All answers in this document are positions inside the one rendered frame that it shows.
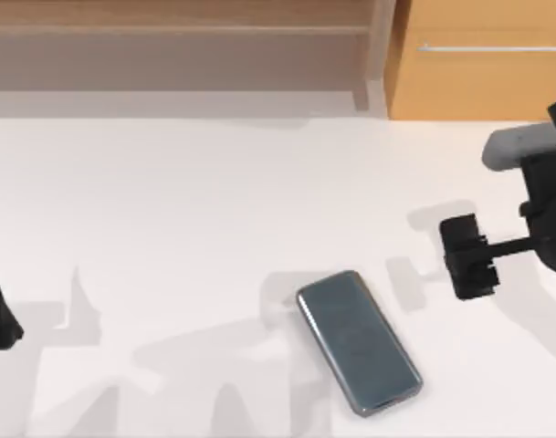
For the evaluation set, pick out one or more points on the open wooden shelf unit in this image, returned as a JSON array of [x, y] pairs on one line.
[[177, 55]]

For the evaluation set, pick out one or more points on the wooden drawer front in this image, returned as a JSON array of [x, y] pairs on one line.
[[478, 82]]

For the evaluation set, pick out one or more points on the wooden cupboard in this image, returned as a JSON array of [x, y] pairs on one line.
[[405, 68]]

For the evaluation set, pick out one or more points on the grey smartphone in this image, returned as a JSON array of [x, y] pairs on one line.
[[357, 342]]

